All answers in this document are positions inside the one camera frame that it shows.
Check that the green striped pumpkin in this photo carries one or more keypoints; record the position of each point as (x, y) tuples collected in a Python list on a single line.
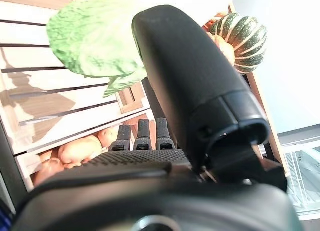
[(246, 43)]

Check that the green white napa cabbage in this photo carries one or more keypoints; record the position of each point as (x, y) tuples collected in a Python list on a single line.
[(95, 46)]

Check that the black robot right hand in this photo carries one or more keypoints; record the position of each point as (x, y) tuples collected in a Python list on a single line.
[(187, 66)]

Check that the tan potato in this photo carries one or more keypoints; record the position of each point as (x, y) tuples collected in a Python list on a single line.
[(107, 136), (47, 167), (75, 151)]

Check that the blue plastic shopping basket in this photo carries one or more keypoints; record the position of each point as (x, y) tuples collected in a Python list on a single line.
[(3, 219)]

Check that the wooden slatted crate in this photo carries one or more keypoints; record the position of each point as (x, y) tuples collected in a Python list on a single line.
[(50, 56), (25, 168), (276, 148)]

